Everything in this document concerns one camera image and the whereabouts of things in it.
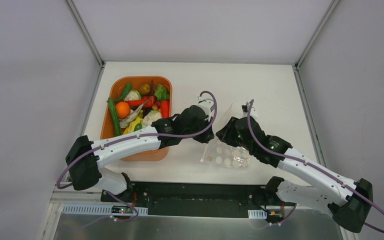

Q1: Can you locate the clear dotted zip bag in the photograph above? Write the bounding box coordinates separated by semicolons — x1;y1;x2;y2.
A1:
200;105;250;170

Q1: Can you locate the brown potato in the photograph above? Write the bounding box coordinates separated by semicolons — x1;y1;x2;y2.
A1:
138;83;151;96

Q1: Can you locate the long green cucumber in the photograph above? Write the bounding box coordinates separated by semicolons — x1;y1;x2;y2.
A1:
107;97;122;137

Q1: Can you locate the grey toy fish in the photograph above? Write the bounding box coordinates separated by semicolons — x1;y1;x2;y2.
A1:
119;99;149;129

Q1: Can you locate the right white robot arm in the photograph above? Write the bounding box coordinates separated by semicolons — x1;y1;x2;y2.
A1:
216;117;373;233

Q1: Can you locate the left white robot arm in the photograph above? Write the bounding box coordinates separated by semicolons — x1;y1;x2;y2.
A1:
63;102;218;203

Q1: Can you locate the orange carrot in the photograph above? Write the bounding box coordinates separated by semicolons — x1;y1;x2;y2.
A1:
160;100;170;119

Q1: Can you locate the green lettuce leaf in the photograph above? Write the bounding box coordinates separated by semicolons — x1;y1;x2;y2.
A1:
154;84;170;102

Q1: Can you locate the red chili pepper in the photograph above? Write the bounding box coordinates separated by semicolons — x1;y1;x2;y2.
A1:
126;96;157;108

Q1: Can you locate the green chili pepper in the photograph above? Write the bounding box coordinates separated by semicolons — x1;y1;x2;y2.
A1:
133;123;143;132

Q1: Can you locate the yellow pepper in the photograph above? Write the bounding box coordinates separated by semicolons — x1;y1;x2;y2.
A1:
122;116;143;135

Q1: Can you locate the orange fruit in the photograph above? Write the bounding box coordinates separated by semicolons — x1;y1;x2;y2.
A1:
115;101;131;119

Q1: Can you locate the orange plastic tub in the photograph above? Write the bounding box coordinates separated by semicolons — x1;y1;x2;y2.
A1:
100;76;173;162

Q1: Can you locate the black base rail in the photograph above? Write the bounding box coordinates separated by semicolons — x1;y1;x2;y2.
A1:
117;181;283;218

